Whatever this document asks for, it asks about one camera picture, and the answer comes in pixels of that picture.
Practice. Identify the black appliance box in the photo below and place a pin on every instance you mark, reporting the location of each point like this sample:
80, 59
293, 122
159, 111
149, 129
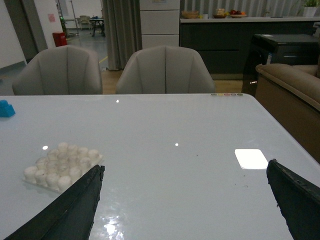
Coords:
289, 49

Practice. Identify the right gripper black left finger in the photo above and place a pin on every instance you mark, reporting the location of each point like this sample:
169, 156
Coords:
70, 216

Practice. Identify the wicker basket on counter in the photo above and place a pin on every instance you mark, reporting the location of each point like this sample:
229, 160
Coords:
189, 14

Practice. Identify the bread bowl on counter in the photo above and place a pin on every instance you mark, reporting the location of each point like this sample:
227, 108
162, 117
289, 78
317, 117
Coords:
220, 13

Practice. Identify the blue toy block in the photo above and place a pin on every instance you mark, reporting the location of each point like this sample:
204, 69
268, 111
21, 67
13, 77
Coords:
6, 109

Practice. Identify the beige sofa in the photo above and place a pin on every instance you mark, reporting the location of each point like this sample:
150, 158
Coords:
291, 94

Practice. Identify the white drawer cabinet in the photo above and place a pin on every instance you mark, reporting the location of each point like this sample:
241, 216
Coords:
160, 23

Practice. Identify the red fire extinguisher box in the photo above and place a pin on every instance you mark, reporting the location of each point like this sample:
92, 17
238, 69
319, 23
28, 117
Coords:
59, 38

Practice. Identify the fruit plate on counter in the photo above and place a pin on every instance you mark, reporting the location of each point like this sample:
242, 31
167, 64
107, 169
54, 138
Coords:
237, 14

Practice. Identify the grey armchair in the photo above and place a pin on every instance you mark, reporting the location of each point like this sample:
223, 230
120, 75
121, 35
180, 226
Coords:
63, 70
165, 70

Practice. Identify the white studded base plate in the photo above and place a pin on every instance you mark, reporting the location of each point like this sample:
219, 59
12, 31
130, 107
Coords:
62, 166

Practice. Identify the left grey armchair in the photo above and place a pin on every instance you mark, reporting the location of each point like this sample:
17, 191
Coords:
63, 70

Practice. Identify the grey curtain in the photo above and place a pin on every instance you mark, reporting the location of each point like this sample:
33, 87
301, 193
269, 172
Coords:
122, 26

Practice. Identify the dark kitchen counter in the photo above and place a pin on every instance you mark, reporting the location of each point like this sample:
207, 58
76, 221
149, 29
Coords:
224, 43

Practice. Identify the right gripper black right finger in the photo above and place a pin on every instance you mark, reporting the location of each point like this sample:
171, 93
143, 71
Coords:
298, 200

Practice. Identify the potted plant white pot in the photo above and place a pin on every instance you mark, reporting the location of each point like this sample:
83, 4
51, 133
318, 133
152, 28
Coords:
310, 7

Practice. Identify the right grey armchair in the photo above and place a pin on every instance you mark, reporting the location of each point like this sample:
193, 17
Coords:
165, 70

